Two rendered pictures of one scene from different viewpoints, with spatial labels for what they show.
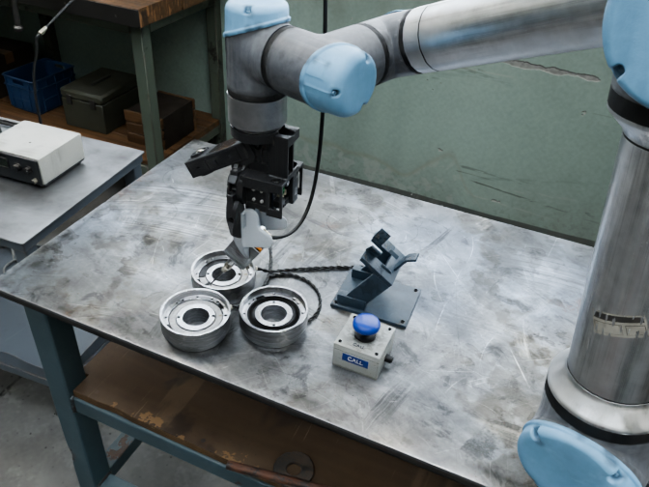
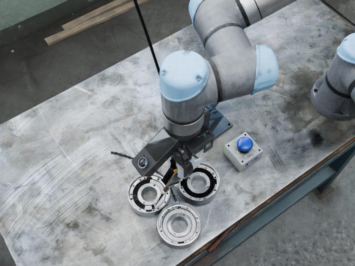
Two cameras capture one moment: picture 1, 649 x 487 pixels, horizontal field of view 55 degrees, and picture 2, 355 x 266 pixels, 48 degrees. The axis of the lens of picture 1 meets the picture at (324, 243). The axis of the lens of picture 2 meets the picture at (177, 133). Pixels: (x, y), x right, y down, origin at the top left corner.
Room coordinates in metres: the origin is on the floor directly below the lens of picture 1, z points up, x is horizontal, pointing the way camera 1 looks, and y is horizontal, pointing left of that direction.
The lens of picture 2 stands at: (0.52, 0.42, 1.76)
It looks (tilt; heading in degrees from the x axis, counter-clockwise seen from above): 60 degrees down; 304
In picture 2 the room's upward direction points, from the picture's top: 2 degrees counter-clockwise
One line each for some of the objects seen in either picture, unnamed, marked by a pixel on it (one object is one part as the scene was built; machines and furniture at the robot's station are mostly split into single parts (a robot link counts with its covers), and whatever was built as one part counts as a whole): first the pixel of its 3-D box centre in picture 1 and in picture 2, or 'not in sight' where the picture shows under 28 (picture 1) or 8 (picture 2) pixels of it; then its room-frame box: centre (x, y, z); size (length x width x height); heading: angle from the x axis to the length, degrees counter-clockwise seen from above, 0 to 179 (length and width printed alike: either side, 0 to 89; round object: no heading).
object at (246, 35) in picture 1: (259, 47); (185, 87); (0.73, 0.09, 1.23); 0.09 x 0.08 x 0.11; 50
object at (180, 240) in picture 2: (196, 321); (179, 226); (0.69, 0.19, 0.82); 0.08 x 0.08 x 0.02
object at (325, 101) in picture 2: not in sight; (342, 88); (0.51, -0.38, 0.85); 0.15 x 0.15 x 0.10
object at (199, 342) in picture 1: (196, 320); (179, 225); (0.69, 0.19, 0.82); 0.10 x 0.10 x 0.04
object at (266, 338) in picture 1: (273, 317); (198, 183); (0.70, 0.07, 0.82); 0.10 x 0.10 x 0.04
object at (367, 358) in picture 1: (367, 346); (244, 150); (0.65, -0.07, 0.82); 0.08 x 0.07 x 0.05; 68
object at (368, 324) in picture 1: (365, 332); (244, 146); (0.65, -0.07, 0.85); 0.04 x 0.04 x 0.05
